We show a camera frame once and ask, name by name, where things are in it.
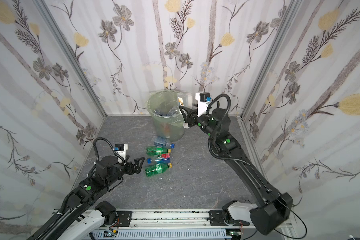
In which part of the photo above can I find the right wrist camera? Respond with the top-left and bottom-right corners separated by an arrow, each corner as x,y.
195,92 -> 212,117

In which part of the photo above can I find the white slotted cable duct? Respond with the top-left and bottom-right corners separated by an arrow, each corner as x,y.
92,229 -> 232,240

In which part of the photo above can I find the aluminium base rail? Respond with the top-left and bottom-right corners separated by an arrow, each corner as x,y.
52,209 -> 292,230

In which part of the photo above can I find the green bottle yellow cap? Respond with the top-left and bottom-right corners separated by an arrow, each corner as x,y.
145,163 -> 173,177
146,146 -> 172,156

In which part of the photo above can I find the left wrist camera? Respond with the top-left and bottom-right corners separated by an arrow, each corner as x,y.
114,144 -> 128,161

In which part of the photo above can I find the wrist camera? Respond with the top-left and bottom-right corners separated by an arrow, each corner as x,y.
114,144 -> 128,161
195,92 -> 212,117

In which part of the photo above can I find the green-lined mesh trash bin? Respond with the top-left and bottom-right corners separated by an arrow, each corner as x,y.
146,90 -> 185,142

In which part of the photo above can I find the Fiji water bottle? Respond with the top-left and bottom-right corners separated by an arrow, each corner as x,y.
147,154 -> 172,165

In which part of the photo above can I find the clear bottle light-blue label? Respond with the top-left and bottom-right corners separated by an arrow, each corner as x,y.
152,136 -> 175,149

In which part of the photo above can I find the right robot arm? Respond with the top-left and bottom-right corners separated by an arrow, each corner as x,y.
179,94 -> 293,236

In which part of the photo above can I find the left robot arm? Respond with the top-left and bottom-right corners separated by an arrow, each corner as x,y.
29,137 -> 145,240

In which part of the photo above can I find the clear square bottle white cap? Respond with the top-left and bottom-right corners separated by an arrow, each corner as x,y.
177,92 -> 193,129

